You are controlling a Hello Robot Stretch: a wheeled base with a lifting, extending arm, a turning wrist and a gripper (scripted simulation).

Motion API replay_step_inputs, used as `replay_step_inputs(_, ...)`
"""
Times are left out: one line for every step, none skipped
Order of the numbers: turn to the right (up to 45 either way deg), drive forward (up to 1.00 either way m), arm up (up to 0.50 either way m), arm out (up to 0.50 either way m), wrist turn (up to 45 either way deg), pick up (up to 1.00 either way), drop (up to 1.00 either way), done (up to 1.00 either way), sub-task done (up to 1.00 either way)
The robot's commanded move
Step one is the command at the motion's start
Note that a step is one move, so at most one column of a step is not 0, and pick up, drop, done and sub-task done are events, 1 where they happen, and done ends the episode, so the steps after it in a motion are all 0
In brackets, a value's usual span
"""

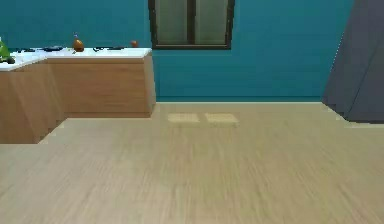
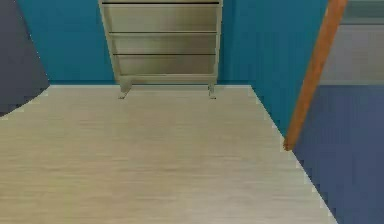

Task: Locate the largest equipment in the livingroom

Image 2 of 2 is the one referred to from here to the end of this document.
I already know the orange wooden door frame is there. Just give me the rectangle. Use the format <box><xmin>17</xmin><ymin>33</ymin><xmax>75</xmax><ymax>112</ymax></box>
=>
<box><xmin>282</xmin><ymin>0</ymin><xmax>350</xmax><ymax>152</ymax></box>

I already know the beige chest of drawers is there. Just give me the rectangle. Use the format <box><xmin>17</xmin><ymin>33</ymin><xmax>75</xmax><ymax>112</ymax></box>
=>
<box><xmin>97</xmin><ymin>0</ymin><xmax>224</xmax><ymax>100</ymax></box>

